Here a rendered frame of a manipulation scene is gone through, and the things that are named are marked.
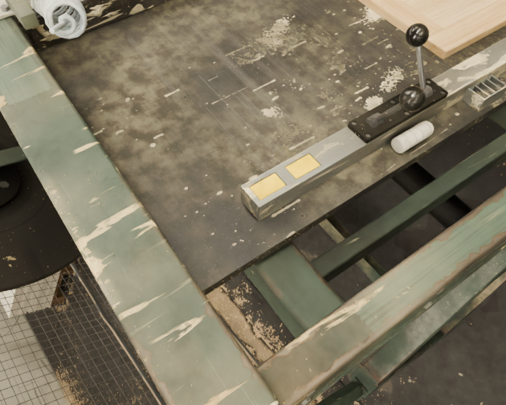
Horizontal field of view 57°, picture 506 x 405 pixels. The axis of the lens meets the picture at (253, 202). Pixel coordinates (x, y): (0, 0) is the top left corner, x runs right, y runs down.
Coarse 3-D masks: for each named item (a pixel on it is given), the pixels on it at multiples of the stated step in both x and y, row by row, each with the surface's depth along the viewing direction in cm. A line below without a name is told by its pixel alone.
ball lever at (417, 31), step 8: (416, 24) 77; (408, 32) 78; (416, 32) 77; (424, 32) 77; (408, 40) 78; (416, 40) 77; (424, 40) 78; (416, 48) 80; (416, 56) 80; (424, 80) 82; (424, 88) 83
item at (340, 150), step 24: (504, 48) 93; (456, 72) 88; (480, 72) 88; (504, 72) 94; (456, 96) 87; (408, 120) 81; (336, 144) 78; (360, 144) 78; (384, 144) 82; (336, 168) 77; (288, 192) 73; (264, 216) 74
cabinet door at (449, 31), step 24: (360, 0) 108; (384, 0) 105; (408, 0) 106; (432, 0) 106; (456, 0) 106; (480, 0) 106; (504, 0) 106; (408, 24) 100; (432, 24) 100; (456, 24) 100; (480, 24) 101; (504, 24) 103; (432, 48) 98; (456, 48) 97
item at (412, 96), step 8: (408, 88) 69; (416, 88) 68; (400, 96) 70; (408, 96) 68; (416, 96) 68; (424, 96) 69; (400, 104) 70; (408, 104) 69; (416, 104) 68; (384, 112) 76; (392, 112) 74; (368, 120) 79; (376, 120) 78
